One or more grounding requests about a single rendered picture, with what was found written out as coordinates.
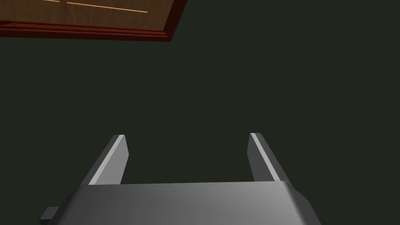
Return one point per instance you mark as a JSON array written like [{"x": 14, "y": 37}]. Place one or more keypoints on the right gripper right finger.
[{"x": 262, "y": 162}]

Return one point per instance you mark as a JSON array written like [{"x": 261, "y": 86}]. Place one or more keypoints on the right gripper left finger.
[{"x": 112, "y": 164}]

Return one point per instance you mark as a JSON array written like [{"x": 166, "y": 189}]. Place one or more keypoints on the brown wooden door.
[{"x": 93, "y": 15}]

